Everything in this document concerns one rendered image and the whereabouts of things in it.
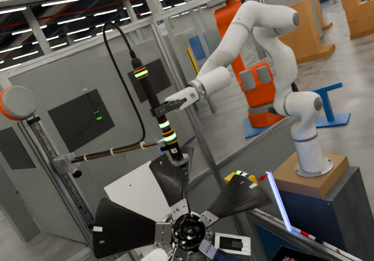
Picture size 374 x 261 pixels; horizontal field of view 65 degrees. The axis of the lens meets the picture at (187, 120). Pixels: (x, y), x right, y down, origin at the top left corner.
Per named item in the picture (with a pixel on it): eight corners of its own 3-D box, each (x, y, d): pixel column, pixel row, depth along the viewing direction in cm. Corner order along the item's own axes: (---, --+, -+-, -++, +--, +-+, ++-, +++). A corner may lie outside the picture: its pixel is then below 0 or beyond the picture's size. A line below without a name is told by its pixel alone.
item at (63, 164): (58, 176, 140) (49, 161, 138) (68, 168, 145) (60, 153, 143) (71, 173, 134) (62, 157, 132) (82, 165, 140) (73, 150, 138)
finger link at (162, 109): (176, 109, 101) (160, 118, 99) (173, 109, 104) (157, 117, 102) (173, 101, 101) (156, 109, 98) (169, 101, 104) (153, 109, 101)
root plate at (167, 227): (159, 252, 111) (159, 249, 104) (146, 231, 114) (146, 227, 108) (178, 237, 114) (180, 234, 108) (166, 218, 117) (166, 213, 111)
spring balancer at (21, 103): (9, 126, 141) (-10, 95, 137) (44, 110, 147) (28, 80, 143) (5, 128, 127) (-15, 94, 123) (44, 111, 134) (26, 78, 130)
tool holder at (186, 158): (165, 168, 109) (153, 145, 106) (173, 158, 114) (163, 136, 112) (184, 165, 104) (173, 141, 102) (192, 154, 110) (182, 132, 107)
